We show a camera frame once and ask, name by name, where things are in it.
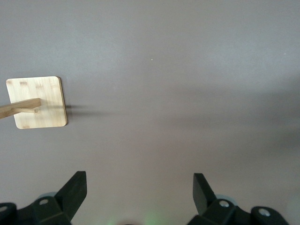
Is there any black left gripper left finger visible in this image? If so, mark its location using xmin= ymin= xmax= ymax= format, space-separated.
xmin=0 ymin=171 xmax=88 ymax=225

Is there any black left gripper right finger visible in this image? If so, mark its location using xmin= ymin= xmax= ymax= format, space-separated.
xmin=187 ymin=172 xmax=290 ymax=225

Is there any wooden mug tree stand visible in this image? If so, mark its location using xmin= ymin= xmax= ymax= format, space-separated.
xmin=0 ymin=75 xmax=68 ymax=129

